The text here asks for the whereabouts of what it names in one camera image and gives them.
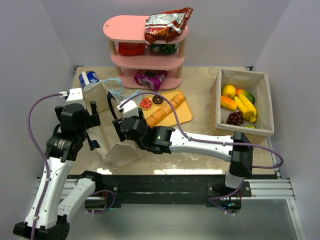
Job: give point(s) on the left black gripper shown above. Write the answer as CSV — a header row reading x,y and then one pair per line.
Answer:
x,y
94,118

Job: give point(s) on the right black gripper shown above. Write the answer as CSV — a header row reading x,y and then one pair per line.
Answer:
x,y
116,129

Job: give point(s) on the light blue plastic bag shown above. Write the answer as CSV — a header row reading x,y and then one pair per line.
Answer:
x,y
114,86

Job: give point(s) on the beige canvas tote bag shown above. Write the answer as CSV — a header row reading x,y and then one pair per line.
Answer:
x,y
114,152

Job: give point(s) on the purple snack packet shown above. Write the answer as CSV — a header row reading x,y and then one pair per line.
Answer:
x,y
150,79

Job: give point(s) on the red snack packet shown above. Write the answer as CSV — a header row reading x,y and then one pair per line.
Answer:
x,y
129,49

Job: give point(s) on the red-brown chip bag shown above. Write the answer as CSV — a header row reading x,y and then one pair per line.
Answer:
x,y
167,25

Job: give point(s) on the orange yellow mango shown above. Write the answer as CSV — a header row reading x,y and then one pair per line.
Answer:
x,y
228,103

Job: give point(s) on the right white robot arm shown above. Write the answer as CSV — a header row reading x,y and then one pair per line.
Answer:
x,y
235,149

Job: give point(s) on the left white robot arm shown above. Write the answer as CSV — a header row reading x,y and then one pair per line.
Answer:
x,y
50,217

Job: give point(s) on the blue white paper roll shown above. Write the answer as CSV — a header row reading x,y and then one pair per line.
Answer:
x,y
88,78

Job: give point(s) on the chocolate donut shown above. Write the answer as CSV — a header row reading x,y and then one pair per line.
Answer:
x,y
157,100

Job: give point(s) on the long baguette bread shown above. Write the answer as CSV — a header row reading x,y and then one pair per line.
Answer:
x,y
161,113

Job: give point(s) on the pink three-tier shelf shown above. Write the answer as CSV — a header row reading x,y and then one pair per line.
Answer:
x,y
130,29

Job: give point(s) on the yellow plastic tray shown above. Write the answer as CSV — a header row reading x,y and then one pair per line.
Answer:
x,y
183,111

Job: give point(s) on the green snack packet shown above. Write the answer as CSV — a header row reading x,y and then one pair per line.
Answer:
x,y
168,49

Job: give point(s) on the purple grape bunch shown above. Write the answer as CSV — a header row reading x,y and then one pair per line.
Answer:
x,y
235,118

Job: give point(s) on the red green mango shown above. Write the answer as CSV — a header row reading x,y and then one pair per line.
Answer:
x,y
247,94

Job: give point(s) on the green fruit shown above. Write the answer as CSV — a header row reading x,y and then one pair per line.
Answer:
x,y
250,126

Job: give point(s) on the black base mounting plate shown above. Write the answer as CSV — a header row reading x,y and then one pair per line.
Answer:
x,y
164,189

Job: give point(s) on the yellow banana bunch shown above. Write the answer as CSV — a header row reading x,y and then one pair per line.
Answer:
x,y
246,107

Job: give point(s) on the wicker basket with liner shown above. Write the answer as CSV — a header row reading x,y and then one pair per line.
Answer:
x,y
256,83

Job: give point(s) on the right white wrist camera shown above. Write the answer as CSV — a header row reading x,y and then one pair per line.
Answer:
x,y
128,108

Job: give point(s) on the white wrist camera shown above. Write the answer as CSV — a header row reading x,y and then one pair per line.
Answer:
x,y
75,96
128,108

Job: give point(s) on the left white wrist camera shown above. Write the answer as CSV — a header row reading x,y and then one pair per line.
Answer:
x,y
75,96

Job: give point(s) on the aluminium frame rail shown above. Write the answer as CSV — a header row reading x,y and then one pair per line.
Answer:
x,y
261,189

